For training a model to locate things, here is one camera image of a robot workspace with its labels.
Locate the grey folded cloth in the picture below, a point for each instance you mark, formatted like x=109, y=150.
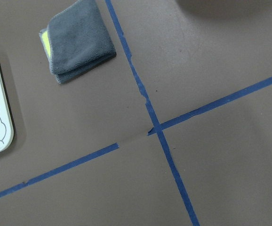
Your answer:
x=76, y=40

